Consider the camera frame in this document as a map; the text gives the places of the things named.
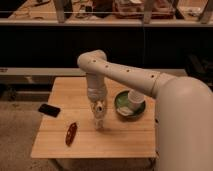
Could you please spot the green bowl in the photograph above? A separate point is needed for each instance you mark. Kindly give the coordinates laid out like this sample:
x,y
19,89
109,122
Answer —
x,y
121,104

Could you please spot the red brown oblong object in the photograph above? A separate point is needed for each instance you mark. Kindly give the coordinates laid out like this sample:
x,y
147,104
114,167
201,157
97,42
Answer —
x,y
71,132

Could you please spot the white cup in bowl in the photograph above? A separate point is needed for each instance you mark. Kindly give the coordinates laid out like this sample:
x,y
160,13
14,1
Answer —
x,y
135,99

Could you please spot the wooden table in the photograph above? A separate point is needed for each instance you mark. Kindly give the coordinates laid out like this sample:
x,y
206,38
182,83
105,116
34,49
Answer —
x,y
132,140

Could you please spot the white plastic bottle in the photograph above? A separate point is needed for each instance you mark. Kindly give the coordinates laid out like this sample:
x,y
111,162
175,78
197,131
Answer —
x,y
99,109

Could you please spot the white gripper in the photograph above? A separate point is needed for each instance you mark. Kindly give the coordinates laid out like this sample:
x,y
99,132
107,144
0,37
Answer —
x,y
96,88

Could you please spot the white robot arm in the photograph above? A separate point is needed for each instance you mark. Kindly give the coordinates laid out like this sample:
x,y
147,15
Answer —
x,y
183,110

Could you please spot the long workbench shelf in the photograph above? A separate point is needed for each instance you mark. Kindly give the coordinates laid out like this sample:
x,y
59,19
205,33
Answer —
x,y
107,13

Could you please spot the black smartphone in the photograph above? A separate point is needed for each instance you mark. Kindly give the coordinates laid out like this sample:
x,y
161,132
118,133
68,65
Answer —
x,y
49,110

